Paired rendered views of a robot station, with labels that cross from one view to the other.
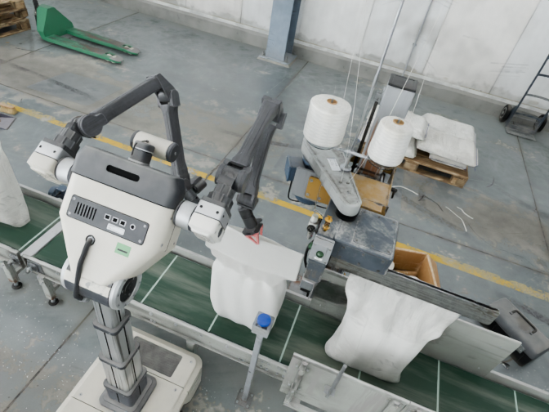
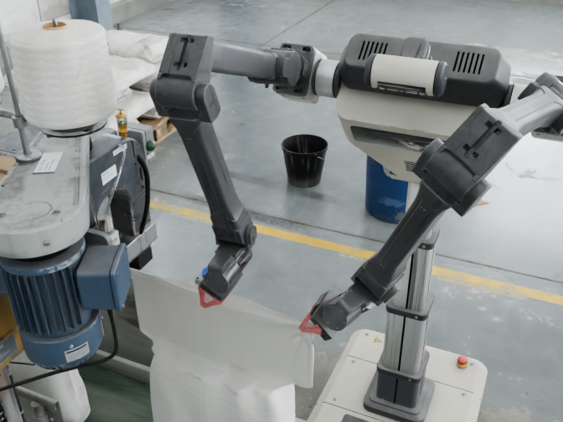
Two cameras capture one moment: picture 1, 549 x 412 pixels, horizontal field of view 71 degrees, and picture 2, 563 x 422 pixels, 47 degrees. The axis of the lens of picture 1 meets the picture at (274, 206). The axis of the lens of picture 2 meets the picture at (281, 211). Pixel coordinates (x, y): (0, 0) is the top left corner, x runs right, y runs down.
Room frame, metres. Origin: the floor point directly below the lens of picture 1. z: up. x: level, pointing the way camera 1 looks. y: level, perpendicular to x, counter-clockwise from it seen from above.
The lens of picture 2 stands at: (2.40, 0.47, 1.98)
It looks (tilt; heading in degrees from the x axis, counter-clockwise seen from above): 31 degrees down; 192
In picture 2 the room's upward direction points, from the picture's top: 1 degrees counter-clockwise
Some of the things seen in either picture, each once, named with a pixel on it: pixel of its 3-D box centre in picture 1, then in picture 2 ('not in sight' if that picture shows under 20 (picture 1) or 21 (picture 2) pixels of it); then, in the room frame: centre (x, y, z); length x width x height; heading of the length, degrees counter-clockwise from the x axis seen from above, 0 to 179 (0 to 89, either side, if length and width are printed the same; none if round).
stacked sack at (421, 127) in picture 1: (399, 120); not in sight; (3.97, -1.15, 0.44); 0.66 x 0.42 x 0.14; 74
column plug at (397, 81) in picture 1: (403, 82); not in sight; (1.56, -0.41, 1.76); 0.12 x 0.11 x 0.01; 168
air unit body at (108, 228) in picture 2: (312, 228); (109, 244); (1.26, -0.19, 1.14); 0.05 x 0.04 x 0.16; 168
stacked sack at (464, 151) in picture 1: (448, 146); not in sight; (3.84, -1.72, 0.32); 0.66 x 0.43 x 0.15; 75
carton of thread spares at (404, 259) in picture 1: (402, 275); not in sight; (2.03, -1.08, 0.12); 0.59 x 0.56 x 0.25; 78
